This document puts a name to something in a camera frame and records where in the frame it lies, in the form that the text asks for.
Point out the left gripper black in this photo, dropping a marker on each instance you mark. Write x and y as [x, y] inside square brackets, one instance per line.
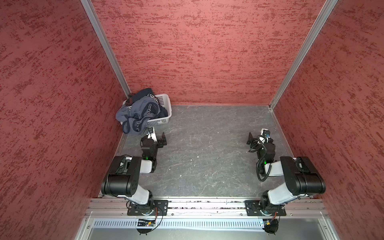
[158, 142]

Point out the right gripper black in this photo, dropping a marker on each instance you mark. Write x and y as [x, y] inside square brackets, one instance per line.
[254, 142]

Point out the grey blue tank top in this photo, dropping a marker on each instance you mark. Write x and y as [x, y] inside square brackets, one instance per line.
[134, 118]

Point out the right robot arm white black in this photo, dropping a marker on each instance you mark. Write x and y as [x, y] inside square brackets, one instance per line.
[302, 179]

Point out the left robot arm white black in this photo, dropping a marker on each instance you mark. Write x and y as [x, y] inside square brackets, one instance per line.
[122, 179]

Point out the dark navy tank top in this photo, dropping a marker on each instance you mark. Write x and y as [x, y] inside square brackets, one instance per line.
[146, 93]

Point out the white plastic laundry basket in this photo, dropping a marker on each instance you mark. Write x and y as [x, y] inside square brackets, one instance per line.
[165, 102]

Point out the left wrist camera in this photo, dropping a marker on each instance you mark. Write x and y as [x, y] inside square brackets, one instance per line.
[151, 134]

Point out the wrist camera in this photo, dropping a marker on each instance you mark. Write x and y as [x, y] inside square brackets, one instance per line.
[266, 133]
[151, 134]

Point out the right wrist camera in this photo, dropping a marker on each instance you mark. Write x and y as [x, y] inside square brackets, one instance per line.
[266, 133]

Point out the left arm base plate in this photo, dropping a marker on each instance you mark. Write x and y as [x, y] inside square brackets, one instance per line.
[153, 208]

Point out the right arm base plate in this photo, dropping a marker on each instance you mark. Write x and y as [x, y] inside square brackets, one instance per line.
[256, 208]

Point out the left connector board with wires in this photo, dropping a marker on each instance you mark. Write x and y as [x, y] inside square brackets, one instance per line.
[146, 226]

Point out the connector board with wires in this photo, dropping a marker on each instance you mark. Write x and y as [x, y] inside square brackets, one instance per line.
[146, 226]
[271, 226]

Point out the right connector board with wires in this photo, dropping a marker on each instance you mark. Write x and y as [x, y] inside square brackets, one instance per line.
[271, 226]

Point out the perforated cable duct strip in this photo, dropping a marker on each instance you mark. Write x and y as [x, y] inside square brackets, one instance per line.
[192, 224]

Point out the aluminium front rail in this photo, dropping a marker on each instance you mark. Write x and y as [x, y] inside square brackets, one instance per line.
[194, 207]

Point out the left corner aluminium post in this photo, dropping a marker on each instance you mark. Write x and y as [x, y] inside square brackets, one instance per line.
[97, 26]

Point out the corner aluminium post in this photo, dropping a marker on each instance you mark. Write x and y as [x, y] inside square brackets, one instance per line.
[318, 24]
[97, 26]

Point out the right corner aluminium post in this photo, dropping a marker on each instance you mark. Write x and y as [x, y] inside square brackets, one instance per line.
[318, 24]

